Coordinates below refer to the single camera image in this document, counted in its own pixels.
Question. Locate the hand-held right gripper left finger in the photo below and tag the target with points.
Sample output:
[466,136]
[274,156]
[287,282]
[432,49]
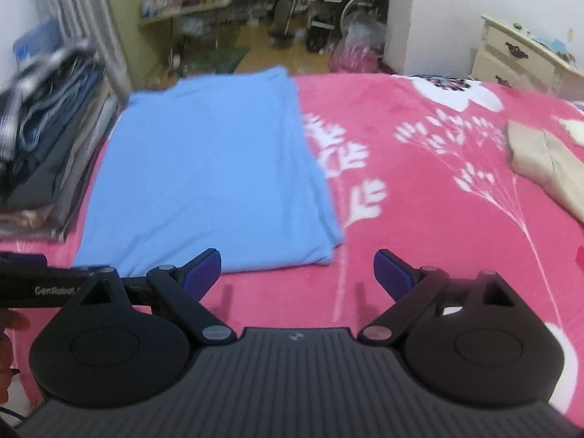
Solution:
[203,273]

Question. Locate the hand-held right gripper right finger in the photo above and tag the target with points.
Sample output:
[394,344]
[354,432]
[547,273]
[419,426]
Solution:
[392,276]

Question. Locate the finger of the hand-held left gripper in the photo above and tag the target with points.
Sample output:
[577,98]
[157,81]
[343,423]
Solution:
[23,261]

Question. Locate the blue shirt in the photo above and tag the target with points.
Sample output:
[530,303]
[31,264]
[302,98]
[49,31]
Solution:
[205,169]

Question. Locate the stack of folded clothes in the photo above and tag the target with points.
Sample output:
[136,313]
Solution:
[45,146]

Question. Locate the person's left hand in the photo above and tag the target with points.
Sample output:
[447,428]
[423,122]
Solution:
[7,365]

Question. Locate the pink floral blanket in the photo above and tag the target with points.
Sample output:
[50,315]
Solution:
[433,219]

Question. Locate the beige garment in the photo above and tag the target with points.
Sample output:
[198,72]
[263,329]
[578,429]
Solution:
[543,155]

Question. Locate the green floor mat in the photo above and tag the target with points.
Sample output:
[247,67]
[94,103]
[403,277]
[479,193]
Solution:
[219,59]

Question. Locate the blue plastic container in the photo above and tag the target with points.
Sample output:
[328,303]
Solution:
[36,41]

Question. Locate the pink plastic bag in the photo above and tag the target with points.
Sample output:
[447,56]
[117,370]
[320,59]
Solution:
[356,54]

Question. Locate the cream nightstand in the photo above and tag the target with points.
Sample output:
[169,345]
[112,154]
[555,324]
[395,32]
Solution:
[506,68]

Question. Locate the grey curtain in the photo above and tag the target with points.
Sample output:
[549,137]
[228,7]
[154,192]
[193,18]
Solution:
[77,9]

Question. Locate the wooden side table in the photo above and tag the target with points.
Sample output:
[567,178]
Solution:
[182,11]

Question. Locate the white plastic bags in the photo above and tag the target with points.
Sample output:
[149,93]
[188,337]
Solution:
[157,4]

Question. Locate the light blue cloth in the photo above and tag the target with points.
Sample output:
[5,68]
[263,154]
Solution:
[554,45]

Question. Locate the wheelchair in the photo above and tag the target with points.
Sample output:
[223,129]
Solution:
[333,0]

